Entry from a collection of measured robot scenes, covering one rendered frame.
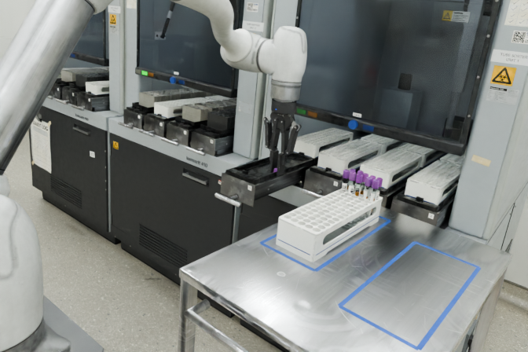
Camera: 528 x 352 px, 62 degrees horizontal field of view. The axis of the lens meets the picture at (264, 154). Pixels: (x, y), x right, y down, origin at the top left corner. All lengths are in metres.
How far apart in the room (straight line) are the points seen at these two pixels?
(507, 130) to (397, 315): 0.67
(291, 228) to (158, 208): 1.24
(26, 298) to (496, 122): 1.14
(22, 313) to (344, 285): 0.54
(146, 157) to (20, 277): 1.35
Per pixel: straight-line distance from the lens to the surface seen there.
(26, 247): 0.78
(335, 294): 0.83
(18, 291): 0.78
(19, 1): 4.69
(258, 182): 1.31
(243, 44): 1.32
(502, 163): 1.34
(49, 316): 0.98
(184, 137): 1.84
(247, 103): 1.69
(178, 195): 1.94
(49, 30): 0.95
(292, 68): 1.27
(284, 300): 0.79
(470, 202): 1.38
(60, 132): 2.70
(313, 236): 0.89
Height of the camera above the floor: 1.28
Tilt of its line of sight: 18 degrees down
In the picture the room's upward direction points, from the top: 6 degrees clockwise
